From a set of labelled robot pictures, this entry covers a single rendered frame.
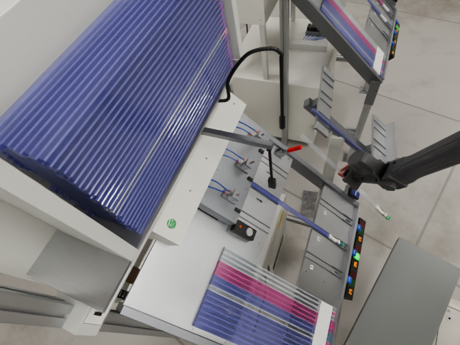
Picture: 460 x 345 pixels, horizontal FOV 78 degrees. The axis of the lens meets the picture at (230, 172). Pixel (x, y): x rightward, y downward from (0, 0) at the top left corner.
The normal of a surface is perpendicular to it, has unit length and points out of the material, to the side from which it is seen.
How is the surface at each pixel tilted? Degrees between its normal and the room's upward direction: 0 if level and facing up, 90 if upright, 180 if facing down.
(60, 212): 90
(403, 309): 0
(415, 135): 0
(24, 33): 90
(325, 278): 43
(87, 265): 0
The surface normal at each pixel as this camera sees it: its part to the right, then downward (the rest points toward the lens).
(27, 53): 0.91, 0.24
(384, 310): -0.16, -0.52
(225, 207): 0.51, -0.22
